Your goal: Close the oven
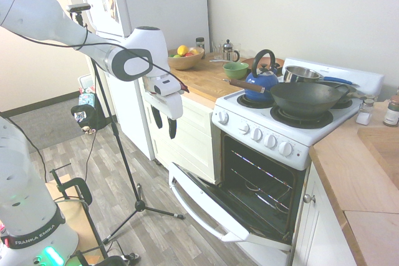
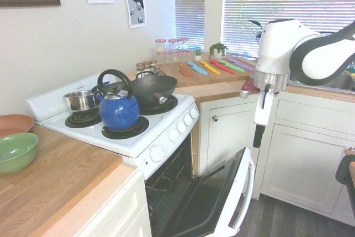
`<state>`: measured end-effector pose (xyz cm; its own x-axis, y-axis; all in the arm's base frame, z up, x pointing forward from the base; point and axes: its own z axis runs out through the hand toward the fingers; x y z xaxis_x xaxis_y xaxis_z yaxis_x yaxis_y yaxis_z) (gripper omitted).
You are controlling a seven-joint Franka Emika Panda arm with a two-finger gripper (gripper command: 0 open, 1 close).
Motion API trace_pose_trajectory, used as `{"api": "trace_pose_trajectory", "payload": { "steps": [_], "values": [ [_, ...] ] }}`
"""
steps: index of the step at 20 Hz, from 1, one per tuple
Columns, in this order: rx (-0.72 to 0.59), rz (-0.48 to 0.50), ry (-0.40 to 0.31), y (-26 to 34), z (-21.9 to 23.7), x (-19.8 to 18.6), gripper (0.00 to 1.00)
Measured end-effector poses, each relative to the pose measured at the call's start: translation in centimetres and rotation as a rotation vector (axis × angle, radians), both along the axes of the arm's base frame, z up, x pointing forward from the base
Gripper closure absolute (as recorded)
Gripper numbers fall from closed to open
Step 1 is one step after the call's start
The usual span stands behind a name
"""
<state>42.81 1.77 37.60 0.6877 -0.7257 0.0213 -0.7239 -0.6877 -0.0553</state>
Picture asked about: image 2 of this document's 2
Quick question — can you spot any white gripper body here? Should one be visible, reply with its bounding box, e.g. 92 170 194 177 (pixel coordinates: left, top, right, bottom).
253 90 274 126

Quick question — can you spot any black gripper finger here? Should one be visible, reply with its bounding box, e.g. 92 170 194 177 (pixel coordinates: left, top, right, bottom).
252 124 265 148

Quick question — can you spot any white oven door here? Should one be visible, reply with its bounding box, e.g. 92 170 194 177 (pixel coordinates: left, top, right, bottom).
154 146 256 237

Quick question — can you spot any metal oven rack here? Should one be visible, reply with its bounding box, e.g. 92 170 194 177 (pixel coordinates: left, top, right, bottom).
145 142 192 195

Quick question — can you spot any white corner cabinet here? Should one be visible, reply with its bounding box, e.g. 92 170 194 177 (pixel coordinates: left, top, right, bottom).
197 93 260 177

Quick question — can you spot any white sink cabinet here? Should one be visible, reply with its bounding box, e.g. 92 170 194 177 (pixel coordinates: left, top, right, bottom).
253 89 355 227

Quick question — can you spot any purple knife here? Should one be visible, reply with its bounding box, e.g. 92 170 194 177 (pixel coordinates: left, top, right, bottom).
227 57 256 72

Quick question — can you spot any green knife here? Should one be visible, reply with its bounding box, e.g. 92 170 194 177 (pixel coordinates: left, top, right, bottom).
217 58 246 74

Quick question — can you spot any red knife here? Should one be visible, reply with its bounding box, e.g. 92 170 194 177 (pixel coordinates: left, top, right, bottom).
209 59 235 75

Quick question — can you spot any yellow knife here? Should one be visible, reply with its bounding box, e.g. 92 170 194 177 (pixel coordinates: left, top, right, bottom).
199 59 221 76

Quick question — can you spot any steel sink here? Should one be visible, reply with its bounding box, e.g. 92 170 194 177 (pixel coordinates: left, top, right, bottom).
286 66 355 92

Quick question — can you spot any bushy potted plant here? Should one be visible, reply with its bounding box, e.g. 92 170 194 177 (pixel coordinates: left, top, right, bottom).
208 42 229 60

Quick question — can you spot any blue knife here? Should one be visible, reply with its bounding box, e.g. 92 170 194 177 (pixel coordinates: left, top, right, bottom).
187 60 209 76

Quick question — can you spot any orange knife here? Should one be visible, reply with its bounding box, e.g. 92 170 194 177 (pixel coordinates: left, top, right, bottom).
178 63 193 78

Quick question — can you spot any white electric stove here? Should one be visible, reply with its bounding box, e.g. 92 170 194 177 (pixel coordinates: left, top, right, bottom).
24 74 201 237

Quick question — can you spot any wooden cutting board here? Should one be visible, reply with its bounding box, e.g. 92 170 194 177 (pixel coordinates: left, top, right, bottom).
159 56 257 83

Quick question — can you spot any black wok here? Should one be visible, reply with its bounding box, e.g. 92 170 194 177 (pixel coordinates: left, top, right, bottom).
98 70 179 108

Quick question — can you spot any narrow white window blind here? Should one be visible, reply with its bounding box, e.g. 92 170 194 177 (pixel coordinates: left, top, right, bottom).
174 0 206 53

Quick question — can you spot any white cabinet beside stove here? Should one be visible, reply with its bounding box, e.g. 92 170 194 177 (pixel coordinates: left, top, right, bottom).
74 168 154 237

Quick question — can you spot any small grey shapes poster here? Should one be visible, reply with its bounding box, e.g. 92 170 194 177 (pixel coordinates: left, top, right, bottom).
125 0 148 29

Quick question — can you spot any green bowl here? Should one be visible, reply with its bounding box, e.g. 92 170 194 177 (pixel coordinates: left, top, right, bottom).
0 132 39 175

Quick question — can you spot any orange plate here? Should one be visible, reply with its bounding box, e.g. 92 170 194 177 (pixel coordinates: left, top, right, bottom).
0 114 35 139

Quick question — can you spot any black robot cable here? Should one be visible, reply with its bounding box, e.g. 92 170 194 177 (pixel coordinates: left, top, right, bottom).
247 19 265 47

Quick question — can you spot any blue kettle black handle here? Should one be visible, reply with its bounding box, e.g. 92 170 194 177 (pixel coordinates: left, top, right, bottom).
95 68 141 131

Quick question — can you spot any steel pot blue handle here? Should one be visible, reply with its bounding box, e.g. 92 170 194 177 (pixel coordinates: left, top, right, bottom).
63 80 111 112

